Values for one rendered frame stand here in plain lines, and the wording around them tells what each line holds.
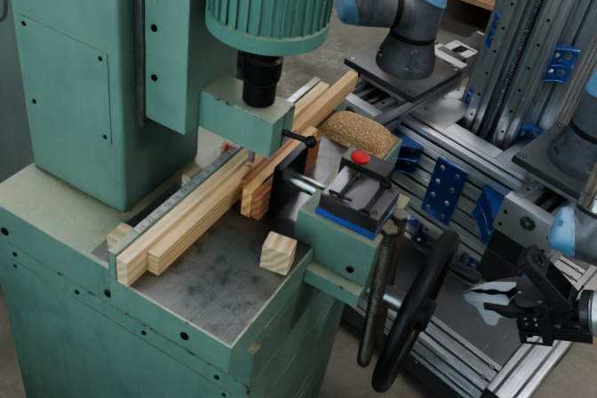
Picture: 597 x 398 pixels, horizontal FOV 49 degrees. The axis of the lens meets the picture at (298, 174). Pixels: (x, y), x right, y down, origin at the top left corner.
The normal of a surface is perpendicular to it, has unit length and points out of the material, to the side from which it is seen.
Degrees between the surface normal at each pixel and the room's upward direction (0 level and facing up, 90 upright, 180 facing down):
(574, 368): 0
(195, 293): 0
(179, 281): 0
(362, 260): 90
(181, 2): 90
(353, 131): 42
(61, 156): 90
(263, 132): 90
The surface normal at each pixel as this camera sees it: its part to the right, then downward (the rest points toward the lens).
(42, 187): 0.14, -0.76
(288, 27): 0.32, 0.64
